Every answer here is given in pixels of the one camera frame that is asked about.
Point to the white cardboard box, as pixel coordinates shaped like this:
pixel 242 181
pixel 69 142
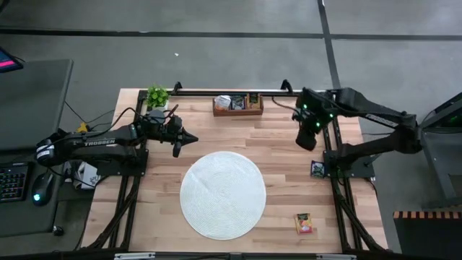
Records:
pixel 88 178

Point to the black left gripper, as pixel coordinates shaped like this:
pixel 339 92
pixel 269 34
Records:
pixel 173 130

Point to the yellow power plug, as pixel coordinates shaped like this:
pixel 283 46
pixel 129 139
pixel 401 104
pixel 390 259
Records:
pixel 83 127

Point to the black computer mouse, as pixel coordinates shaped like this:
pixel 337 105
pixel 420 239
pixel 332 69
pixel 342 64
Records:
pixel 41 189

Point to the white round woven placemat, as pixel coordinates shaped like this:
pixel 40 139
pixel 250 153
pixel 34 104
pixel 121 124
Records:
pixel 223 202

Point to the black aluminium table frame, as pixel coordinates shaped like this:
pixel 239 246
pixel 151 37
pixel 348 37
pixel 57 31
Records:
pixel 202 93

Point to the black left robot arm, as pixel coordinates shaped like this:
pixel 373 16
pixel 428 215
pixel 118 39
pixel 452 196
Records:
pixel 97 142

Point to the black round knob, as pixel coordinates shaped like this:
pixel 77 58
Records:
pixel 58 230

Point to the small display screen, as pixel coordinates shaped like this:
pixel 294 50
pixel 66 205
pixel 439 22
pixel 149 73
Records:
pixel 7 61

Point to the dark grey desk surface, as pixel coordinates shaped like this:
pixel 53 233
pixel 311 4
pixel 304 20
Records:
pixel 32 94

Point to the dark panel with striped edge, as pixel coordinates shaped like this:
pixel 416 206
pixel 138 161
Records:
pixel 426 234

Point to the brown wooden compartment tray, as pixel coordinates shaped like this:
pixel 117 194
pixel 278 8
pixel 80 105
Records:
pixel 238 112

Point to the backlit computer keyboard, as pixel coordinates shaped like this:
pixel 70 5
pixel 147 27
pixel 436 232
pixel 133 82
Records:
pixel 12 182

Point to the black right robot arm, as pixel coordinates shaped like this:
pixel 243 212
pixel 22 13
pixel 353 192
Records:
pixel 382 119

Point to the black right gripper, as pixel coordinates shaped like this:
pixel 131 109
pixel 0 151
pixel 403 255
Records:
pixel 312 108

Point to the green plant in white pot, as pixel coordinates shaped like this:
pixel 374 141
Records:
pixel 157 95

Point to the dark grey metal cart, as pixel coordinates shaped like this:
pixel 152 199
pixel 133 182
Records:
pixel 440 169

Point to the silver aluminium bracket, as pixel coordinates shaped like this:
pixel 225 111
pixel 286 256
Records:
pixel 133 256
pixel 335 256

